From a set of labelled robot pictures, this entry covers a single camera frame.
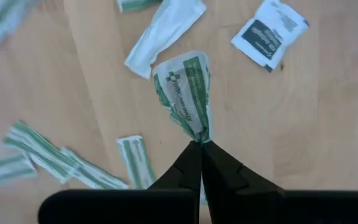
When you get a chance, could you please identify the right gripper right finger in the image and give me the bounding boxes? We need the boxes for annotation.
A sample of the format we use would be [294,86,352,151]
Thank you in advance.
[201,140,358,224]

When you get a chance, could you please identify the antiseptic towelette packet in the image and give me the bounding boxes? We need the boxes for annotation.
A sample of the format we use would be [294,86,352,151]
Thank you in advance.
[231,0,311,73]

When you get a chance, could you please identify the plain white bandage packet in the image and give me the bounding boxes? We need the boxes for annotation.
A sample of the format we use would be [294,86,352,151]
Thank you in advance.
[124,0,207,80]

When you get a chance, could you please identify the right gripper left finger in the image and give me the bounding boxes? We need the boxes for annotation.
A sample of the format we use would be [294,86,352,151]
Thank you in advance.
[37,140,203,224]

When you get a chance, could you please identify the green striped bandage packet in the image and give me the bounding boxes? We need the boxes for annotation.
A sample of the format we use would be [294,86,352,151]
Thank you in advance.
[116,134,157,190]
[0,0,35,52]
[60,147,129,190]
[2,120,81,184]
[0,153,39,190]
[152,50,213,144]
[115,0,164,14]

